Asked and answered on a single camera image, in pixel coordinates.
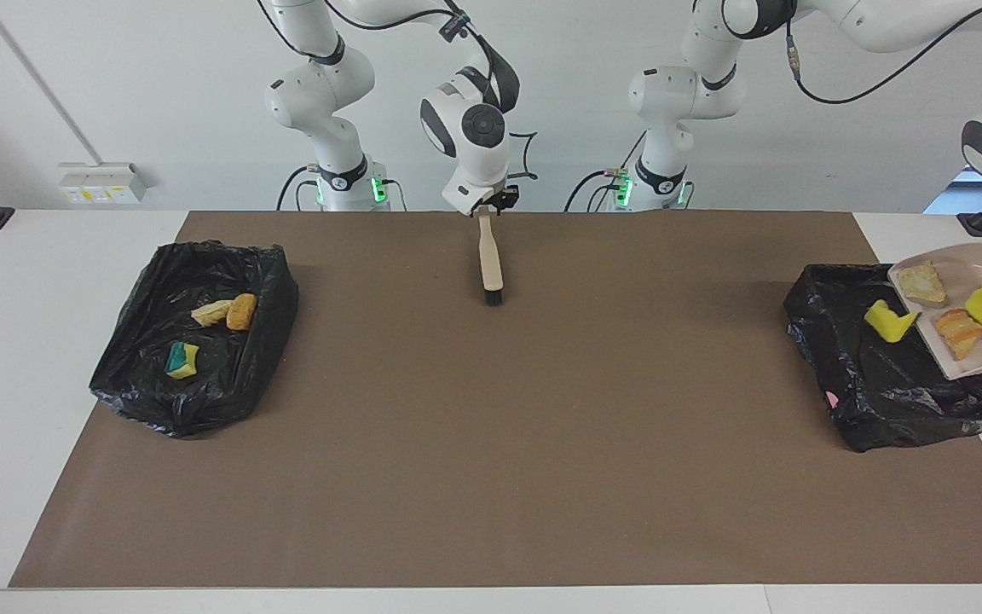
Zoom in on beige hand brush black bristles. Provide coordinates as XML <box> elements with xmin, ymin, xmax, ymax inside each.
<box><xmin>477</xmin><ymin>213</ymin><xmax>505</xmax><ymax>308</ymax></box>

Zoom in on brown bread roll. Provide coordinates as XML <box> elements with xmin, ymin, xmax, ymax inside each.
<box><xmin>226</xmin><ymin>293</ymin><xmax>258</xmax><ymax>332</ymax></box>

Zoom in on orange striped croissant piece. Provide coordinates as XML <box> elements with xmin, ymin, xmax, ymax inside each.
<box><xmin>934</xmin><ymin>308</ymin><xmax>982</xmax><ymax>362</ymax></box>
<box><xmin>191</xmin><ymin>299</ymin><xmax>234</xmax><ymax>328</ymax></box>

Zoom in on yellow sponge wedge green backing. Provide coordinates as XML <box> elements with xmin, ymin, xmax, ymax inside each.
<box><xmin>165</xmin><ymin>340</ymin><xmax>200</xmax><ymax>379</ymax></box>

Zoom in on notched yellow sponge piece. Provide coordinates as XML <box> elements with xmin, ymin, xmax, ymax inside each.
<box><xmin>864</xmin><ymin>298</ymin><xmax>922</xmax><ymax>345</ymax></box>

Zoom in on pale torn bread chunk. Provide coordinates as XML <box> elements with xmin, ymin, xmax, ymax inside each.
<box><xmin>896</xmin><ymin>260</ymin><xmax>950</xmax><ymax>310</ymax></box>

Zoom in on beige plastic dustpan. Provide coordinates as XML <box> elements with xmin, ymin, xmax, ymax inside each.
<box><xmin>887</xmin><ymin>242</ymin><xmax>982</xmax><ymax>382</ymax></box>

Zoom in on black bag lined bin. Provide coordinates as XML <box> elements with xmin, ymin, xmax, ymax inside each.
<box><xmin>88</xmin><ymin>240</ymin><xmax>300</xmax><ymax>440</ymax></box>

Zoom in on black bin with pink scrap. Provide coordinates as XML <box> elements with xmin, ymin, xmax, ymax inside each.
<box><xmin>783</xmin><ymin>262</ymin><xmax>982</xmax><ymax>454</ymax></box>

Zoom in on brown table mat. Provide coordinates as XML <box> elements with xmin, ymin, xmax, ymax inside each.
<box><xmin>8</xmin><ymin>211</ymin><xmax>982</xmax><ymax>589</ymax></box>

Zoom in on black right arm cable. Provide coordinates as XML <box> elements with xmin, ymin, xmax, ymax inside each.
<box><xmin>257</xmin><ymin>0</ymin><xmax>540</xmax><ymax>182</ymax></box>

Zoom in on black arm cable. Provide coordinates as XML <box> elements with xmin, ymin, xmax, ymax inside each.
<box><xmin>785</xmin><ymin>0</ymin><xmax>982</xmax><ymax>106</ymax></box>
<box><xmin>257</xmin><ymin>0</ymin><xmax>540</xmax><ymax>182</ymax></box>

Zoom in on black base power cable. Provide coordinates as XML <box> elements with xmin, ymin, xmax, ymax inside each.
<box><xmin>276</xmin><ymin>165</ymin><xmax>321</xmax><ymax>211</ymax></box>
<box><xmin>565</xmin><ymin>169</ymin><xmax>628</xmax><ymax>212</ymax></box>

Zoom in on white wall socket box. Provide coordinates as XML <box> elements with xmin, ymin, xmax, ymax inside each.
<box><xmin>58</xmin><ymin>162</ymin><xmax>151</xmax><ymax>206</ymax></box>

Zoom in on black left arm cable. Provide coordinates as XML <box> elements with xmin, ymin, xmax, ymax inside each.
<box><xmin>785</xmin><ymin>0</ymin><xmax>982</xmax><ymax>106</ymax></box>

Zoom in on white wall conduit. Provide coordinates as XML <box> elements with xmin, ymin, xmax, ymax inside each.
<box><xmin>0</xmin><ymin>0</ymin><xmax>108</xmax><ymax>167</ymax></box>

